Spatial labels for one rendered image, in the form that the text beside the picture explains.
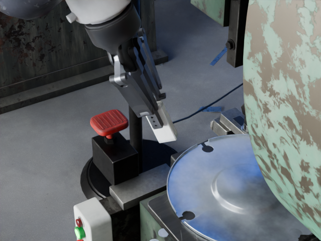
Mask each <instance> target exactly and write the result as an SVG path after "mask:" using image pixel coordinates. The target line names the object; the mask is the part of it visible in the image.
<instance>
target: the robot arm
mask: <svg viewBox="0 0 321 241"><path fill-rule="evenodd" d="M61 1H62V0H0V11H1V12H3V13H4V14H6V15H8V16H12V17H16V18H20V19H24V20H32V19H38V18H40V17H42V16H45V15H47V14H48V13H49V12H50V11H51V10H52V9H54V8H55V7H56V6H57V5H58V4H59V3H60V2H61ZM65 1H66V3H67V5H68V6H69V8H70V10H71V13H70V14H68V15H67V16H66V17H67V20H68V21H69V22H70V23H72V22H74V21H75V20H76V21H77V22H79V23H82V24H84V27H85V29H86V31H87V33H88V35H89V37H90V39H91V41H92V43H93V44H94V45H95V46H96V47H99V48H102V49H104V50H106V51H107V54H108V57H109V61H110V63H111V64H112V65H113V66H114V73H115V75H112V76H110V77H109V81H110V83H111V84H112V85H113V86H115V87H116V88H117V89H118V90H119V92H120V93H121V95H122V96H123V97H124V99H125V100H126V102H127V103H128V104H129V105H130V107H131V108H132V110H133V111H134V112H135V114H136V115H137V117H138V118H140V117H145V116H146V118H147V120H148V122H149V124H150V126H151V128H152V130H153V132H154V134H155V136H156V138H157V140H158V142H159V143H163V142H171V141H176V140H177V137H178V133H177V131H176V129H175V127H174V125H173V123H172V121H171V119H170V116H169V114H168V112H167V110H166V108H165V106H164V104H163V102H162V100H161V99H166V93H160V91H159V90H160V89H162V84H161V80H160V78H159V75H158V72H157V69H156V66H155V64H154V61H153V58H152V55H151V52H150V49H149V46H148V43H147V38H146V33H145V30H144V28H140V27H141V19H140V17H139V15H138V13H137V10H136V8H135V6H134V4H133V2H132V1H131V0H65Z"/></svg>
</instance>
